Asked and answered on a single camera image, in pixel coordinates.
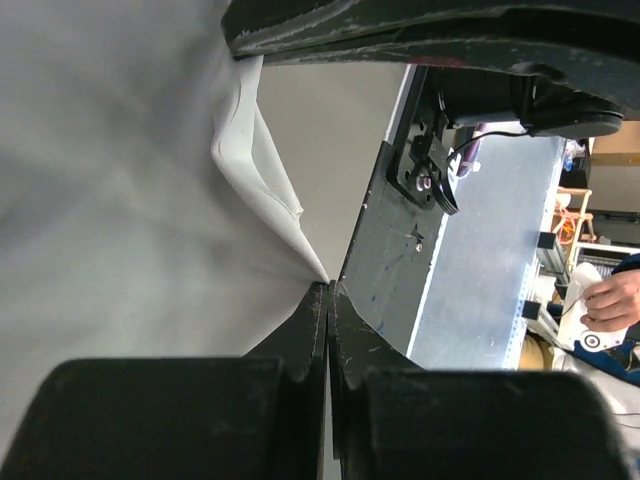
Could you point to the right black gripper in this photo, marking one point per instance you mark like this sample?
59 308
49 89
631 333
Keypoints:
557 67

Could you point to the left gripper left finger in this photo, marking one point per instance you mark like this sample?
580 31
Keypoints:
258 416

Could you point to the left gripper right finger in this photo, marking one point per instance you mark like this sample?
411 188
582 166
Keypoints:
395 420

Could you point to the grey underwear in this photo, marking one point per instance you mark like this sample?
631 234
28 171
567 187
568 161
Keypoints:
145 210

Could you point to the person's hand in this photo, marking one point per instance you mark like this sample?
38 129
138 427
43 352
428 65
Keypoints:
613 304

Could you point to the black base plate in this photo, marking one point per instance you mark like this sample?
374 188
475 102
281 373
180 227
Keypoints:
381 284

